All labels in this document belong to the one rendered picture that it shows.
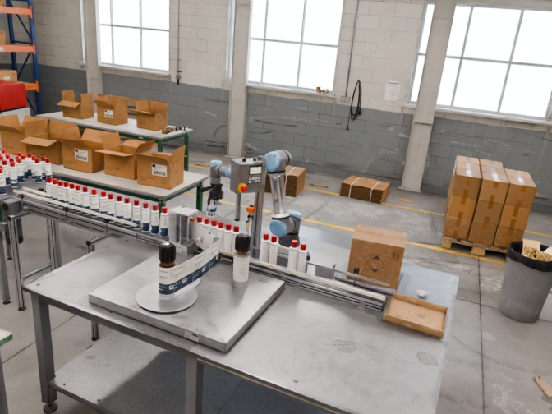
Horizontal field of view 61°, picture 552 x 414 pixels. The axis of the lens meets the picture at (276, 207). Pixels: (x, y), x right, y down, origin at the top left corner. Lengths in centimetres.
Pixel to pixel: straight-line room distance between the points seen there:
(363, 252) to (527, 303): 221
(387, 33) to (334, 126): 166
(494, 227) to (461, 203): 45
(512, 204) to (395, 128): 280
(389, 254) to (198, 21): 694
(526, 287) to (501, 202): 144
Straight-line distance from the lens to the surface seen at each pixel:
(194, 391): 239
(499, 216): 583
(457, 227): 584
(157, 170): 442
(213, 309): 241
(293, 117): 832
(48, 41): 1123
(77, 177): 480
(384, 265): 281
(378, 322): 257
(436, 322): 269
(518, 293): 466
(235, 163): 275
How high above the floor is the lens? 218
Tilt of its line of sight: 20 degrees down
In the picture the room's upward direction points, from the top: 5 degrees clockwise
